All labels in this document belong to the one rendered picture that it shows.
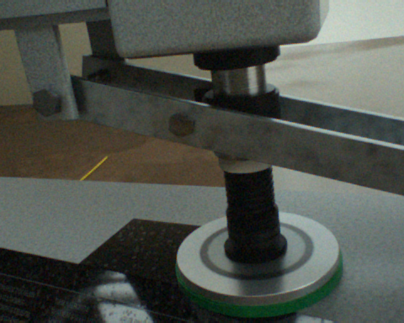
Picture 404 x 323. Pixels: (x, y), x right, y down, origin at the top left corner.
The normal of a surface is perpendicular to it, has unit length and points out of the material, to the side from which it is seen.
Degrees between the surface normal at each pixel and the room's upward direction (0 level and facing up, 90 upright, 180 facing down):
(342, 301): 0
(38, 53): 90
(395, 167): 90
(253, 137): 90
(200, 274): 0
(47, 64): 90
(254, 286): 0
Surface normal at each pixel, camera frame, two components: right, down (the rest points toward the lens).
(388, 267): -0.12, -0.93
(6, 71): -0.30, 0.36
